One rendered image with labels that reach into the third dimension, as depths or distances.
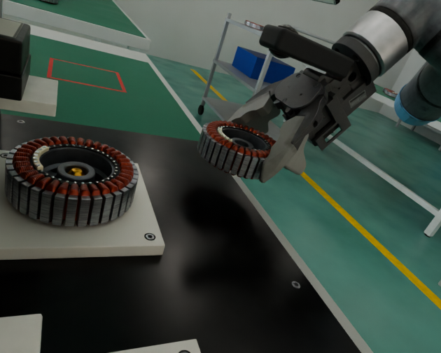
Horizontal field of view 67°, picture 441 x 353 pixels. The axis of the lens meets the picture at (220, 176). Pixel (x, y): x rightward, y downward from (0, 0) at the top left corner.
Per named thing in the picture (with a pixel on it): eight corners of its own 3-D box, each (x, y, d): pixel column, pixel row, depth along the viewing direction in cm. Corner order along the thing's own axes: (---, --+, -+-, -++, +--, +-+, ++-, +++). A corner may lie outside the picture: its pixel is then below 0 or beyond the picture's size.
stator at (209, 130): (253, 146, 52) (260, 124, 51) (290, 184, 44) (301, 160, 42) (186, 137, 47) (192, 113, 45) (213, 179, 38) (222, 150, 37)
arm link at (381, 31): (400, 15, 38) (353, 5, 44) (369, 43, 39) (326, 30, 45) (414, 64, 43) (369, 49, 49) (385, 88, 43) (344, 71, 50)
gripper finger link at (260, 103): (237, 153, 53) (290, 132, 48) (215, 129, 49) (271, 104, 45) (238, 139, 55) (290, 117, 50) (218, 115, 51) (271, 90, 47)
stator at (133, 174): (129, 171, 39) (135, 143, 37) (136, 234, 30) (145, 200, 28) (19, 157, 34) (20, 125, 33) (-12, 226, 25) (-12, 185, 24)
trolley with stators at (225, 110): (246, 121, 361) (282, 24, 317) (296, 168, 283) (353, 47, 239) (196, 112, 333) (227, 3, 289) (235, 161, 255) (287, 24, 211)
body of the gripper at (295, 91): (319, 155, 45) (389, 94, 44) (292, 114, 40) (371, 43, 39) (290, 132, 51) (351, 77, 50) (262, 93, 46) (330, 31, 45)
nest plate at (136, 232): (136, 171, 42) (138, 162, 41) (162, 255, 30) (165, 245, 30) (-6, 158, 35) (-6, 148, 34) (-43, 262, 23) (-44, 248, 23)
